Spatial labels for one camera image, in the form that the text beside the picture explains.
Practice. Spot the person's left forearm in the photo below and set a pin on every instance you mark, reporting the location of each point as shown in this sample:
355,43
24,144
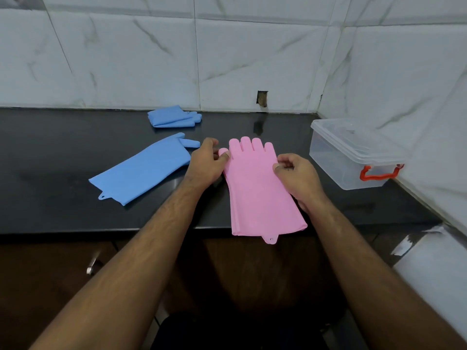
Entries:
131,273

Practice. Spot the person's right hand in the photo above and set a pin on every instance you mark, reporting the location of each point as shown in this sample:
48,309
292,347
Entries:
301,180

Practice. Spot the folded blue rubber glove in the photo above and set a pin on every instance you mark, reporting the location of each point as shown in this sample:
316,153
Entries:
171,116

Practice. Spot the pink rubber glove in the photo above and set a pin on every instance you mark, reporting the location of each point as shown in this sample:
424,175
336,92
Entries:
255,193

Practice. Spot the brown wooden cabinet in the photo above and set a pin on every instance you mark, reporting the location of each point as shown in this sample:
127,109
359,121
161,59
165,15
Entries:
237,273

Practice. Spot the clear plastic box lid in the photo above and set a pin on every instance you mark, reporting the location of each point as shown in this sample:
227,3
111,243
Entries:
355,140

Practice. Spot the person's left thumb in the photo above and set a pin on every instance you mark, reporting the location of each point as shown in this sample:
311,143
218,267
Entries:
223,158

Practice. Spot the person's dark clothing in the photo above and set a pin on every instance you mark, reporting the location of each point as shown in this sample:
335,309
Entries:
237,333

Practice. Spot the flat blue rubber glove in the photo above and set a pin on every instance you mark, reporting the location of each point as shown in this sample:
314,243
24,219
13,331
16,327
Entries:
146,169

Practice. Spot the clear plastic storage box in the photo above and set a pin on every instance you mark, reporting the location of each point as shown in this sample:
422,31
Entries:
343,163

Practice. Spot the person's left hand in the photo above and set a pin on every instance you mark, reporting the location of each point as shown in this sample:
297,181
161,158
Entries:
202,167

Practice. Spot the person's right forearm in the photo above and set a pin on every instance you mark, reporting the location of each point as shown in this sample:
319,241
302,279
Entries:
368,280

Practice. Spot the person's right thumb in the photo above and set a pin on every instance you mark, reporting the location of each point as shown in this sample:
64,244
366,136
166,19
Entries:
281,169

